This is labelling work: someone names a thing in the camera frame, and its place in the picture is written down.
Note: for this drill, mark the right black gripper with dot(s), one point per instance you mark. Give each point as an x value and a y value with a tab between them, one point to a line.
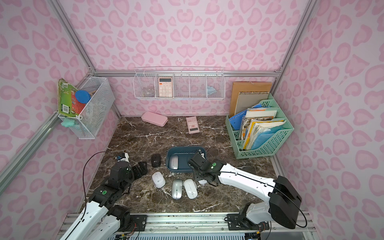
197	163

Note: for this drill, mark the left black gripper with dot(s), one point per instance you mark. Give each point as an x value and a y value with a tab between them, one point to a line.
137	170

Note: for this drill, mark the black mouse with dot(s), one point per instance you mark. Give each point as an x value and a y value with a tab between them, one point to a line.
156	160

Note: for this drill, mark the white round mouse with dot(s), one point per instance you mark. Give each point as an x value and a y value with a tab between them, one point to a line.
159	180

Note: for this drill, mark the white slim mouse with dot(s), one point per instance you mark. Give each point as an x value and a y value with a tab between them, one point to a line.
191	188

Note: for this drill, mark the dark teal storage box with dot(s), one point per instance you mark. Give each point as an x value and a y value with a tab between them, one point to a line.
184	154

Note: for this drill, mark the silver grey mouse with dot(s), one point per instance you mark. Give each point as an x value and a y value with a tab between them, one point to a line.
177	189

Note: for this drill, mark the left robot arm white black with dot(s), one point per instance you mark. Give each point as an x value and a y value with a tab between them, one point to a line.
102	217

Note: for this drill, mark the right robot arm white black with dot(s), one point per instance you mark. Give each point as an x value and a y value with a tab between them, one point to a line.
280	202

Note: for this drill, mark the light grey mouse in box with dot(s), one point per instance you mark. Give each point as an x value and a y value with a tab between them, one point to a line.
174	162

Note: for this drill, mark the pink calculator on table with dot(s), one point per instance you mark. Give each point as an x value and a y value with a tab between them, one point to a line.
192	125

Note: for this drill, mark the pink pencil case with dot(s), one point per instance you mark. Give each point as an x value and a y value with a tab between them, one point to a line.
154	118

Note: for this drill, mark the blue folder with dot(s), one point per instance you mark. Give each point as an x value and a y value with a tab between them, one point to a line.
236	120

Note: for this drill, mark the green file organizer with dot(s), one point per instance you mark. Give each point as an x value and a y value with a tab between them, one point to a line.
272	143

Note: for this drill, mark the stack of books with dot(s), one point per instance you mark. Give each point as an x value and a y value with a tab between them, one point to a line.
257	122

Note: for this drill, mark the white mesh side basket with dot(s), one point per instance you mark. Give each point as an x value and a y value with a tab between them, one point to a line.
91	115

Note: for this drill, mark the clear item in basket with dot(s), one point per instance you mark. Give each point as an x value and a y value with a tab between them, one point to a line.
148	92

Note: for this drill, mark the spiral sketch pad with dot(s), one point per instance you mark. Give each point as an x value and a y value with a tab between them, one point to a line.
248	99

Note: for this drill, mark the light blue item in basket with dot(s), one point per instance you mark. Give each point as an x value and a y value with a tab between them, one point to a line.
211	90

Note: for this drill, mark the mint green cloth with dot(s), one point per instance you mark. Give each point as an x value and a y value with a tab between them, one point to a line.
70	123

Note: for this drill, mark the brown clipboard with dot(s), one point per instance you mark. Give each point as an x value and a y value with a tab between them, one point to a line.
246	87

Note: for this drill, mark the pink calculator in basket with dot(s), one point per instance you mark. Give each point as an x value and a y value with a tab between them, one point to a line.
165	87

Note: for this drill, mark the blue round disc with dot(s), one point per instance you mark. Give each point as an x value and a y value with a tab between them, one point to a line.
82	96

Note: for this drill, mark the green packaged card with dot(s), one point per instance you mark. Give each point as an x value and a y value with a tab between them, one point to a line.
66	98

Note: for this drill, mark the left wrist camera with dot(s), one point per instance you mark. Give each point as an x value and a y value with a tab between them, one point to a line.
123	157

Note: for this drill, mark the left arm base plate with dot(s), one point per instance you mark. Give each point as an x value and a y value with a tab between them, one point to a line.
133	223

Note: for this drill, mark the aluminium front rail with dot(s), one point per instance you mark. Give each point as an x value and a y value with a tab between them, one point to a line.
191	223

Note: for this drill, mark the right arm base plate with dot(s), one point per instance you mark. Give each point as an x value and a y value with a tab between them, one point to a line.
237	222

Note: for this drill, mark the white wire wall basket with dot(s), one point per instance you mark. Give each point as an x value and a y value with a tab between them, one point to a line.
189	83

